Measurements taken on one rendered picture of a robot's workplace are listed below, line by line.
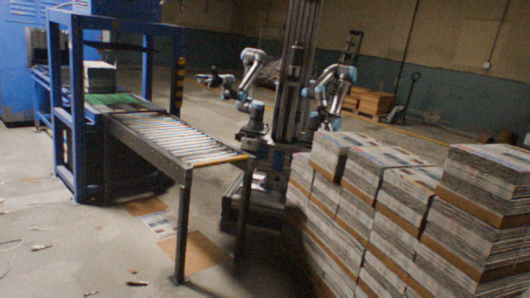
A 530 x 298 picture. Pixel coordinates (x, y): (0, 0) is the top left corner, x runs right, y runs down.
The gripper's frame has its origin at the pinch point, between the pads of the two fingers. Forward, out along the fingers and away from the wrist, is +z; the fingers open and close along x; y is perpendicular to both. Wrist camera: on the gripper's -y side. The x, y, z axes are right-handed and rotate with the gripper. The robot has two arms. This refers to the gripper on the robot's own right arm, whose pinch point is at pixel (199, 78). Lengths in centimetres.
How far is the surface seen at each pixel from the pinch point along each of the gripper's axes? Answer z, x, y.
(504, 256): 33, -205, 2
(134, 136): 37, 17, 47
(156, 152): 43, -15, 44
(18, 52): -7, 310, 71
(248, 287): 20, -96, 112
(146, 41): -53, 134, 7
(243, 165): 0, -55, 45
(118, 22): 11, 88, -17
